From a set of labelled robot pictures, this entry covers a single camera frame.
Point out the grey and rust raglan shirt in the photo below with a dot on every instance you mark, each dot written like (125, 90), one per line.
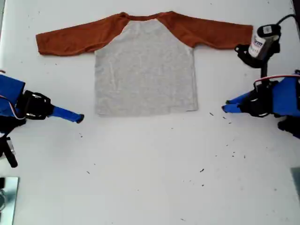
(145, 70)

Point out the large steel plate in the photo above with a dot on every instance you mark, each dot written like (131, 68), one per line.
(11, 199)

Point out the short black camera stalk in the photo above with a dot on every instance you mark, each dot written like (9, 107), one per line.
(264, 70)
(12, 161)

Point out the black camera box white label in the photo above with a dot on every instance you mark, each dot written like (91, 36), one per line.
(260, 44)

